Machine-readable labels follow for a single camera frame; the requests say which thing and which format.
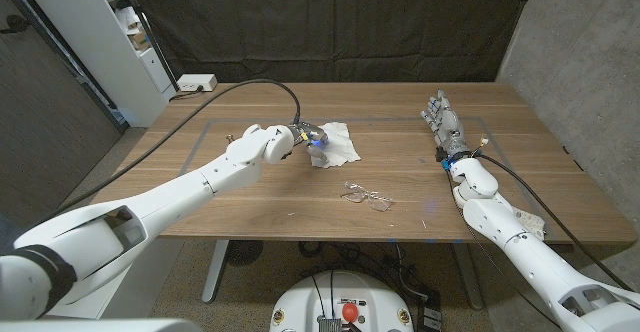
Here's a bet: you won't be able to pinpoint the black door handle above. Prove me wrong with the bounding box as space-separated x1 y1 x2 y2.
0 14 32 36

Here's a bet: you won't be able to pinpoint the clear frame glasses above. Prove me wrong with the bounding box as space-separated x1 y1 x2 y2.
340 181 395 213

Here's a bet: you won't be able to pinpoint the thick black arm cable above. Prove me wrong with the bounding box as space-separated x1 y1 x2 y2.
474 152 636 293
34 78 302 228

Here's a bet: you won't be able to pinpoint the black floor power strip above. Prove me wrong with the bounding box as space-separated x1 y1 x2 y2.
417 291 444 332

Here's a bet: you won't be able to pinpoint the small cardboard box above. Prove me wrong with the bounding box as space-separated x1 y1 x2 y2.
127 29 151 51

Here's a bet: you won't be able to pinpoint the grey tape outline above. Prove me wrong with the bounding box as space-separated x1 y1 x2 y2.
154 116 556 238

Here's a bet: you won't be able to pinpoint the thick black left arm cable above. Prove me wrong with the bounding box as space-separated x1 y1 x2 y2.
34 78 302 228

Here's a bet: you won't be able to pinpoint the person's blue jeans leg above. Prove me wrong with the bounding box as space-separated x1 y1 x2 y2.
0 214 19 253

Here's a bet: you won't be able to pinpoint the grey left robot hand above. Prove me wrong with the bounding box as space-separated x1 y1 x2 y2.
289 120 331 166

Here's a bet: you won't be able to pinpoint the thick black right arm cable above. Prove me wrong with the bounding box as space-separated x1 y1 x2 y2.
474 152 636 293

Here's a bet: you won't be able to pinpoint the black round floor fan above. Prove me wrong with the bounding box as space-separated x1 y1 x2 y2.
224 240 265 267

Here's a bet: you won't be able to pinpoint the white robot torso base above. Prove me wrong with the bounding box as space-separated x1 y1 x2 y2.
269 270 415 332

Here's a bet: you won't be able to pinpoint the white cleaning cloth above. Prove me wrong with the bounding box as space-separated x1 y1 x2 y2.
309 120 362 169

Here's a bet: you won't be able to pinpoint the patterned white cloth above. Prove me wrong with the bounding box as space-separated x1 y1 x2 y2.
512 206 547 241

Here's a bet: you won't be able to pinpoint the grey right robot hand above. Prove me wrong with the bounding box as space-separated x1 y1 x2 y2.
420 89 471 163

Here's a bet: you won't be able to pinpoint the black backdrop curtain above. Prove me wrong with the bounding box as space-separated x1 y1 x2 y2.
124 0 534 84

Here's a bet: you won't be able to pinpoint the black floor cable bundle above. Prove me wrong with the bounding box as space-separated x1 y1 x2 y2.
299 241 426 303

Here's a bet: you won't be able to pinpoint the white power strip box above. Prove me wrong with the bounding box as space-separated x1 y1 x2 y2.
176 73 219 93

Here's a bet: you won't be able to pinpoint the white shelf cabinet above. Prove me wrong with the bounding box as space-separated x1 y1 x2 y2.
14 0 177 128

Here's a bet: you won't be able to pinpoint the grey table leg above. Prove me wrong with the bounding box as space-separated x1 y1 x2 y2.
201 240 230 304
452 243 485 311

